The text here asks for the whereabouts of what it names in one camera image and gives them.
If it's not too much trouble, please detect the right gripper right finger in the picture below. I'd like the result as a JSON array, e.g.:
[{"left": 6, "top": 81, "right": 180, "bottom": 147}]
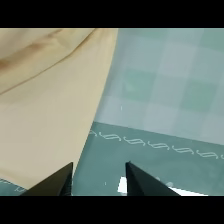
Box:
[{"left": 125, "top": 161, "right": 181, "bottom": 197}]

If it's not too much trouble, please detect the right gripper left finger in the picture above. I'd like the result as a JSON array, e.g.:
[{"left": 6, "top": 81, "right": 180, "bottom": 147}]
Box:
[{"left": 19, "top": 161, "right": 74, "bottom": 197}]

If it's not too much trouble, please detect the cream shirt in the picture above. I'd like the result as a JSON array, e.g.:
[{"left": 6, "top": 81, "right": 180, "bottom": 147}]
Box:
[{"left": 0, "top": 28, "right": 120, "bottom": 191}]

